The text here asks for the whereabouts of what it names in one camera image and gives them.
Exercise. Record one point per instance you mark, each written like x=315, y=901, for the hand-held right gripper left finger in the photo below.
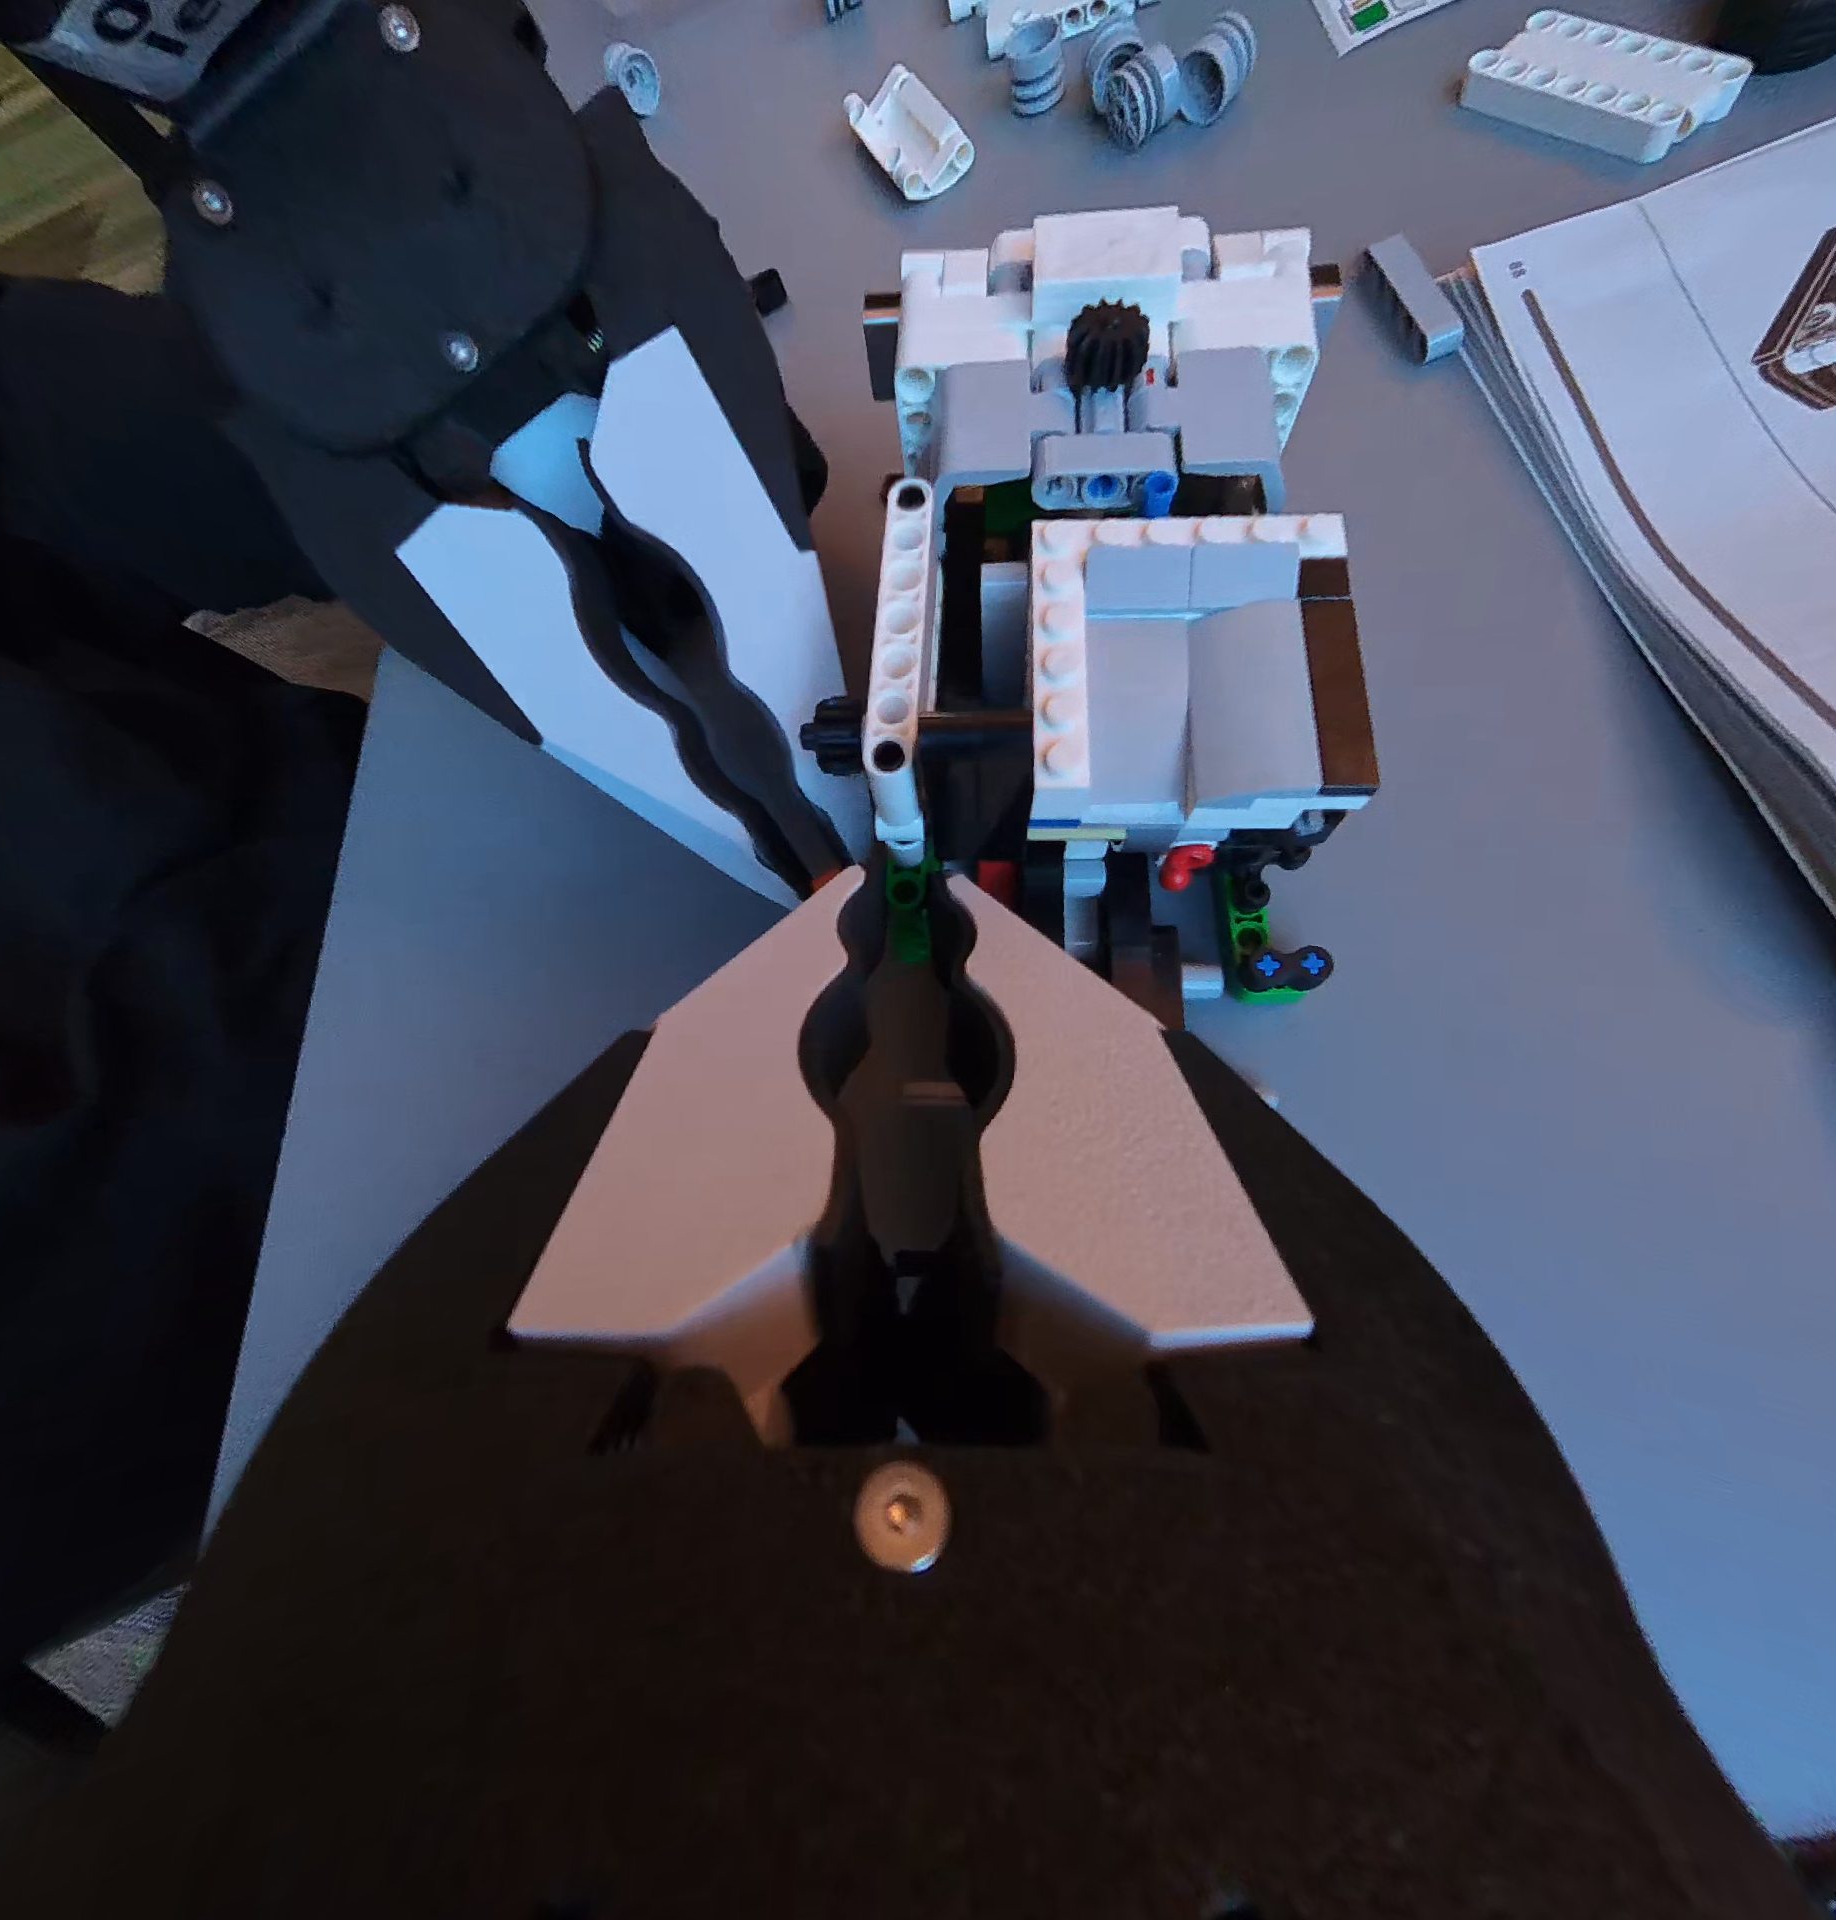
x=661, y=1184

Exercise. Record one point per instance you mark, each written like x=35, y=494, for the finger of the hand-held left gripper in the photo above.
x=513, y=630
x=723, y=510

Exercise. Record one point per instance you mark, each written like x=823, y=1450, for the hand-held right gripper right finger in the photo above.
x=1141, y=1184

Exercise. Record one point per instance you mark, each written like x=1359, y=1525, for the partly built lego truck model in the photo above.
x=1231, y=674

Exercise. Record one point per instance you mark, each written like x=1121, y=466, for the small grey lego hub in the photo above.
x=633, y=78

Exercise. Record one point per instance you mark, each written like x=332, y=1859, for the white curved lego panel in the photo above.
x=911, y=134

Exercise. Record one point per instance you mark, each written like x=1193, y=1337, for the white lego connector piece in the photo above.
x=1038, y=21

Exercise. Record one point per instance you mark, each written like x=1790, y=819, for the grey short lego beam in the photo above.
x=1412, y=298

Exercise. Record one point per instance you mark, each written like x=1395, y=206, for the lego sticker sheet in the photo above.
x=1382, y=15

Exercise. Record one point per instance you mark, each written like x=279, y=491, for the open lego instruction booklet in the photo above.
x=1684, y=449

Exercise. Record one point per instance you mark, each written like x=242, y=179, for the white long lego brick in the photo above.
x=1600, y=81

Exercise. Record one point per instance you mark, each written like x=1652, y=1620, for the black lego tyre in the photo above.
x=1764, y=32

